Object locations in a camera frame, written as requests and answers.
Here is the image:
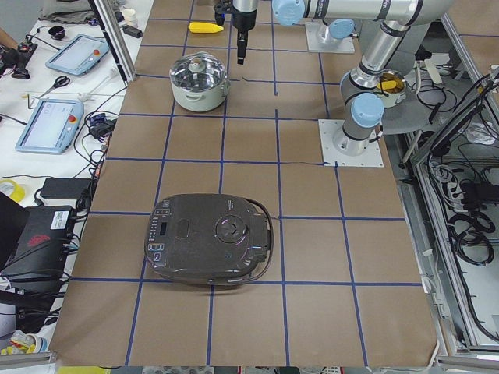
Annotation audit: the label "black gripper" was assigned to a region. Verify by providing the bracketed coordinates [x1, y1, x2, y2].
[232, 0, 257, 65]

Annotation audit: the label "yellow corn cob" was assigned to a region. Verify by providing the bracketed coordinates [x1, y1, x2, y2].
[188, 22, 224, 34]

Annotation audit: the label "glass pot lid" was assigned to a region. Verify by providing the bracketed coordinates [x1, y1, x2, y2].
[169, 51, 228, 93]

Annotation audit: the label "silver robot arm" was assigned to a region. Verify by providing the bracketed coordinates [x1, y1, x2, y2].
[333, 20, 430, 157]
[272, 0, 453, 71]

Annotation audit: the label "pale green electric pot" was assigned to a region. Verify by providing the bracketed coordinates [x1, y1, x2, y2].
[171, 76, 230, 112]

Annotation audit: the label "small black box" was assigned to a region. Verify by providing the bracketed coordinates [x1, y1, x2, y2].
[122, 25, 143, 38]

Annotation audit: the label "white paper cup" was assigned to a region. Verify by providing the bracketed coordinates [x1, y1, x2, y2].
[121, 8, 138, 27]

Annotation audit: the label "steel bowl with food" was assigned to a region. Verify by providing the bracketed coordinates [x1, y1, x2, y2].
[374, 70, 406, 108]

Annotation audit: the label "upper blue teach pendant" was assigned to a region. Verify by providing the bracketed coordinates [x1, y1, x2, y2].
[45, 34, 109, 76]

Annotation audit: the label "blue teach pendant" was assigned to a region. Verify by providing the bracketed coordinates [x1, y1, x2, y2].
[15, 99, 84, 154]
[45, 34, 109, 76]

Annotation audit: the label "black scissors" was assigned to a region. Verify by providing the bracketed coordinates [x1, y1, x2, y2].
[40, 75, 71, 97]

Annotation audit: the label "black round cap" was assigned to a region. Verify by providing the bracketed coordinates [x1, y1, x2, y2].
[48, 26, 65, 41]

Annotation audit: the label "dark brown rice cooker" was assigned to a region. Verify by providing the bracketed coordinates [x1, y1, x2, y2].
[144, 193, 274, 286]

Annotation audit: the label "lower blue teach pendant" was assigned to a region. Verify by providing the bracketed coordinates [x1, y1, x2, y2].
[15, 99, 84, 154]

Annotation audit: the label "black power adapter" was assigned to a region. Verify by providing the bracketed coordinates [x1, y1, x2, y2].
[39, 178, 90, 199]

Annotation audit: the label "brown grid table mat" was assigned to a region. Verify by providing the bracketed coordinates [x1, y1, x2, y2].
[51, 1, 437, 367]

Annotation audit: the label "yellow tape roll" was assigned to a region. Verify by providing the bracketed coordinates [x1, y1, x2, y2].
[0, 178, 25, 203]

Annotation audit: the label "black laptop computer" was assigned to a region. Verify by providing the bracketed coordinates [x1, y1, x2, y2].
[1, 194, 76, 312]

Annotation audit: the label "aluminium frame post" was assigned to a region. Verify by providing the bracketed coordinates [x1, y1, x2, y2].
[88, 0, 136, 83]

